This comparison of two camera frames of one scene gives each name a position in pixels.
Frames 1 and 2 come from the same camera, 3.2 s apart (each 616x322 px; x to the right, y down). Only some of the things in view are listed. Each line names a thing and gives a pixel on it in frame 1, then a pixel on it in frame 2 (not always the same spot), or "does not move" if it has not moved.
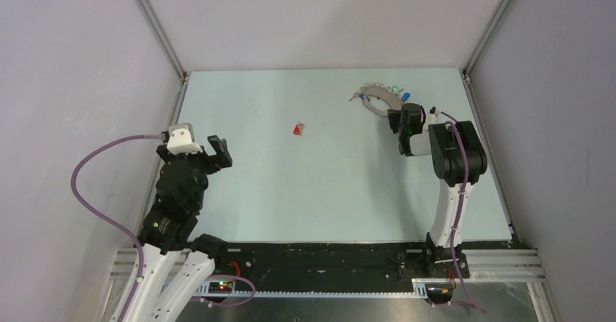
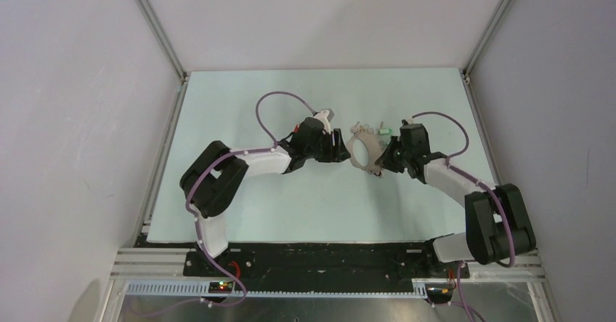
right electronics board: [439, 293] does not move
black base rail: [290, 267] does not move
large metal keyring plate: [392, 97] -> [375, 146]
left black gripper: [221, 158] -> [336, 153]
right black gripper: [393, 115] -> [385, 161]
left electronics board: [221, 287] does not move
